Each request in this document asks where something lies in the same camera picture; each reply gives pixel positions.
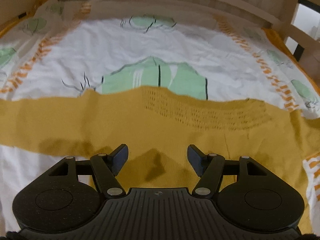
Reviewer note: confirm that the white leaf-print duvet cover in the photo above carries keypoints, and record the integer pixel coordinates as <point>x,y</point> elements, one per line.
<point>68,48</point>

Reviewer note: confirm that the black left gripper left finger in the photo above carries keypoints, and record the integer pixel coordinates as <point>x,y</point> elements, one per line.
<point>105,169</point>

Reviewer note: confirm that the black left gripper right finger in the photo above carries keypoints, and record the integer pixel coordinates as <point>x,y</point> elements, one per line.
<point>209,167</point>

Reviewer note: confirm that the mustard yellow knit sweater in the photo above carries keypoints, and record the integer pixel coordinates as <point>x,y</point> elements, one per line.
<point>157,126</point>

